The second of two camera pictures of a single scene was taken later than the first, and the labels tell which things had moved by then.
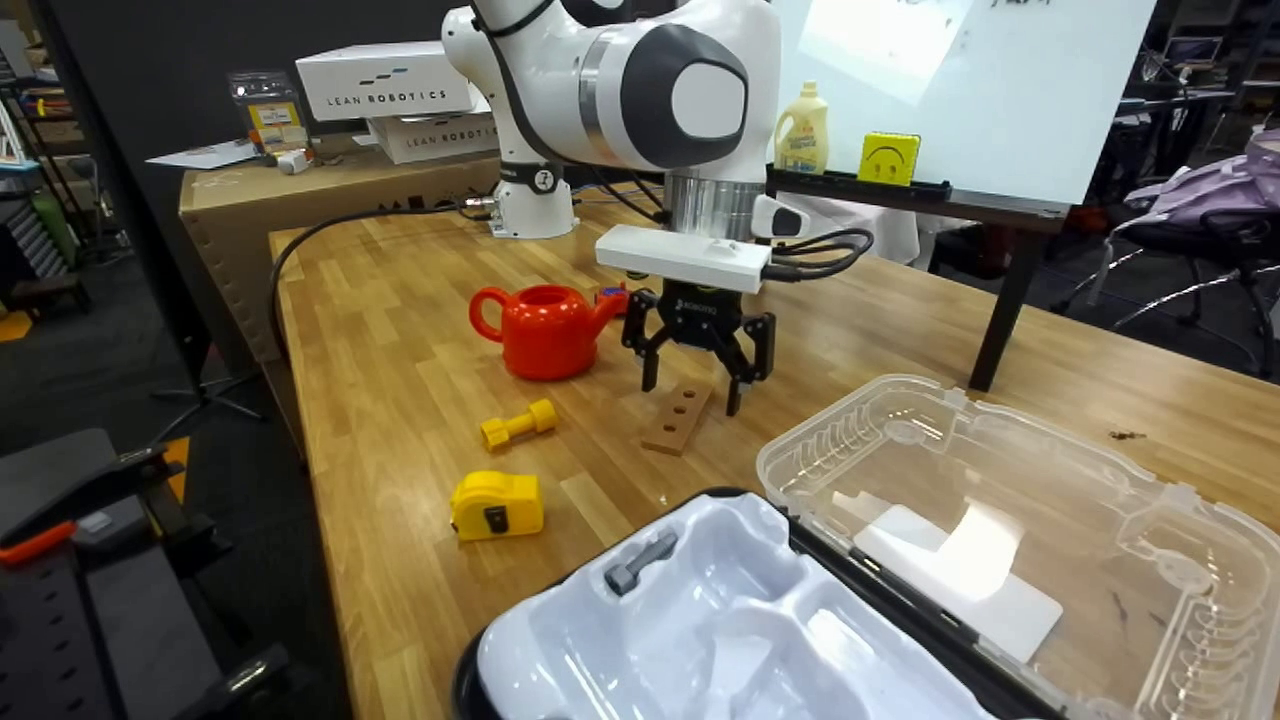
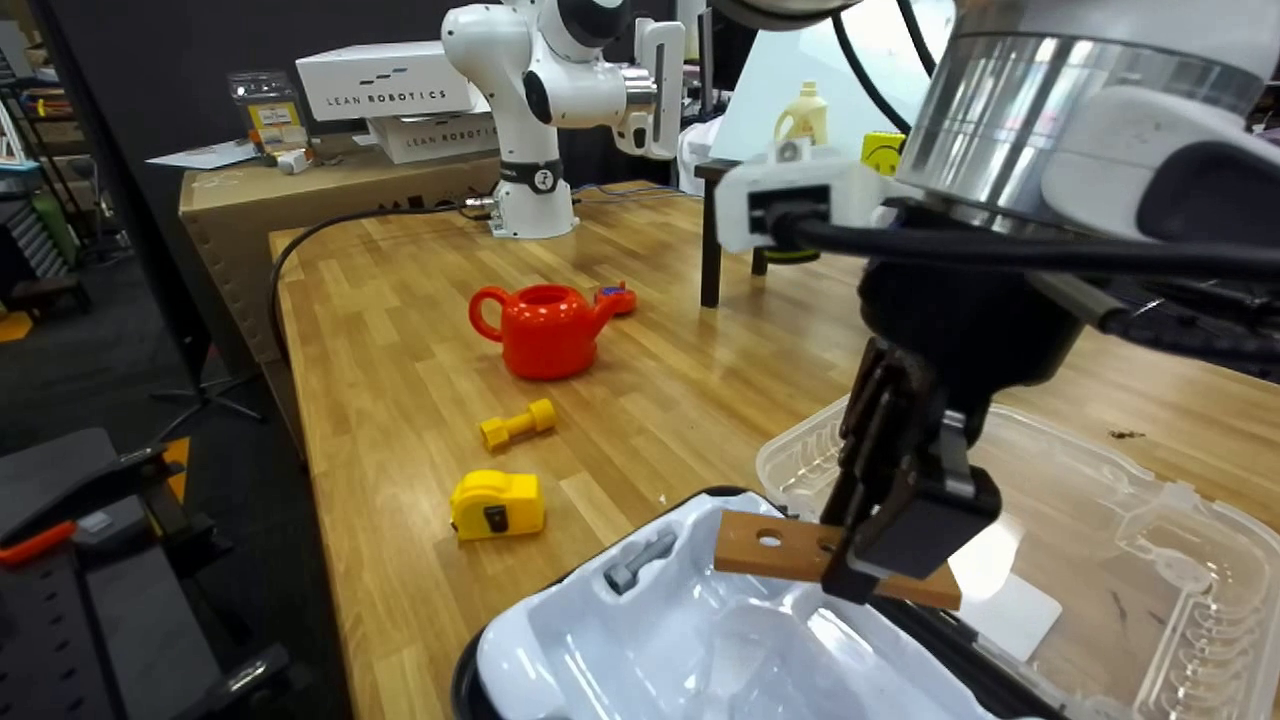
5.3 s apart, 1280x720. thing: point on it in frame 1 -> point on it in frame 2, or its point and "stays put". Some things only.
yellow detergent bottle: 807,133 stays put
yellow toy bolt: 504,428 stays put
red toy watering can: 549,328 stays put
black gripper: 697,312 -> 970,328
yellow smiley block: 889,156 stays put
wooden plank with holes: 674,419 -> 772,544
